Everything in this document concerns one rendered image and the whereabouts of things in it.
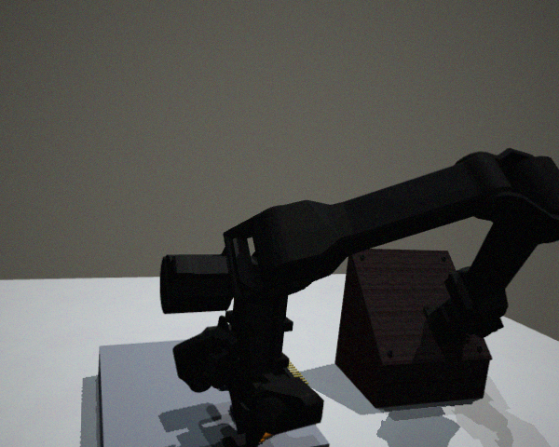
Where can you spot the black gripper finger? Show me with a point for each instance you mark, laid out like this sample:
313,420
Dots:
239,387
254,433

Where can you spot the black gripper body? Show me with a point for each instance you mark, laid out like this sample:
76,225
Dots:
279,404

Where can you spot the black pin header strip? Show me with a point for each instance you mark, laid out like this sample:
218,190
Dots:
286,372

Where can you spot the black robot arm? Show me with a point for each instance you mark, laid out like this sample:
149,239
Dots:
301,242

